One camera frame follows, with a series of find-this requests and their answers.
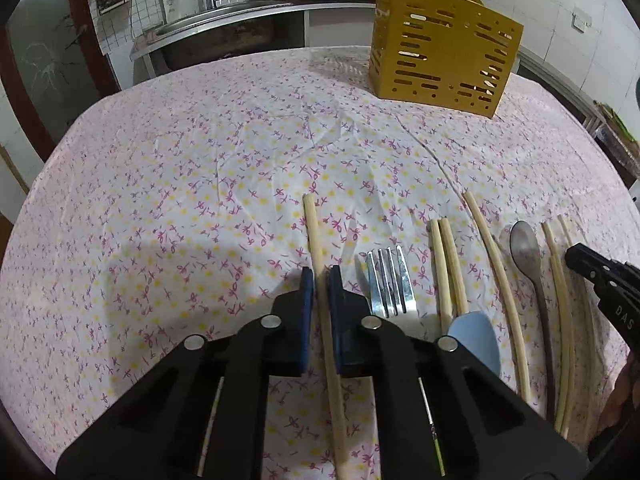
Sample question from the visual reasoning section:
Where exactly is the fork with green handle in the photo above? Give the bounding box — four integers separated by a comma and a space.
366, 246, 425, 339

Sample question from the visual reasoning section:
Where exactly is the wooden chopstick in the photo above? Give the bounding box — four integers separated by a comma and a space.
439, 218, 469, 316
463, 190, 533, 403
542, 221, 575, 438
556, 212, 597, 441
303, 194, 352, 480
430, 219, 452, 335

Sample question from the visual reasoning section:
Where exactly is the brown wooden door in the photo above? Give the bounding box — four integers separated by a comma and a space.
1, 0, 119, 160

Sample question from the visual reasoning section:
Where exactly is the yellow slotted utensil holder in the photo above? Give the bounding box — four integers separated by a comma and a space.
369, 0, 524, 117

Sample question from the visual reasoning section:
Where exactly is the side shelf with vegetables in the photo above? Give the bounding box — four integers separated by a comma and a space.
593, 101, 639, 179

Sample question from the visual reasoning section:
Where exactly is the grey metal spoon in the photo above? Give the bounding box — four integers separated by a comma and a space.
510, 220, 556, 422

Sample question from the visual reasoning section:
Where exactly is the right hand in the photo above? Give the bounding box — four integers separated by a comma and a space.
598, 352, 639, 434

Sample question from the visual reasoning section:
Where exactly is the floral pink tablecloth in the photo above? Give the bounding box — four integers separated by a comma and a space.
1, 48, 639, 470

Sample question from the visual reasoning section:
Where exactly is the white wall socket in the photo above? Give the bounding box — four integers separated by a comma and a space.
572, 6, 592, 34

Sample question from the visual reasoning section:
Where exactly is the kitchen counter with sink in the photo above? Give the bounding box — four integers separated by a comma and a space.
130, 1, 374, 84

